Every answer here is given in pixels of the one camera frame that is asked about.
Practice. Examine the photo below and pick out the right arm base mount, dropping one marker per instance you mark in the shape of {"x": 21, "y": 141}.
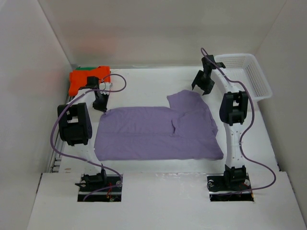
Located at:
{"x": 219, "y": 191}

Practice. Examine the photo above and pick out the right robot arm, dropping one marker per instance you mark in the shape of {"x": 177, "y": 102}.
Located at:
{"x": 233, "y": 112}

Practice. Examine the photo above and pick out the orange t shirt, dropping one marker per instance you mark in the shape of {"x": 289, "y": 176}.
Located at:
{"x": 78, "y": 78}

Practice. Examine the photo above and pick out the lavender t shirt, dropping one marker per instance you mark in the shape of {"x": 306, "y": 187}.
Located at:
{"x": 184, "y": 130}

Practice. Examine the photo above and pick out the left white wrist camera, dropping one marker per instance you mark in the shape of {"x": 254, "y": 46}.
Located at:
{"x": 105, "y": 86}

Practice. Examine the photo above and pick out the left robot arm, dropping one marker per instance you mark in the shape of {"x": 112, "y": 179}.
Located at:
{"x": 75, "y": 128}

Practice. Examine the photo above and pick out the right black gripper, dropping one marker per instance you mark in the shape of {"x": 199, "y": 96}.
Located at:
{"x": 197, "y": 81}

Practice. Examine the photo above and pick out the green t shirt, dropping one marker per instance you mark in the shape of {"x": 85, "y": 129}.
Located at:
{"x": 85, "y": 68}

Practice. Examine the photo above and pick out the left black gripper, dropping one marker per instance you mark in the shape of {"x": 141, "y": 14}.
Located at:
{"x": 103, "y": 108}

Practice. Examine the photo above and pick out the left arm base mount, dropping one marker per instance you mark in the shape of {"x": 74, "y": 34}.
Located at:
{"x": 95, "y": 191}

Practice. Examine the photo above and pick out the white plastic laundry basket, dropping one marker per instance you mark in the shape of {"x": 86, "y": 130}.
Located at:
{"x": 246, "y": 69}

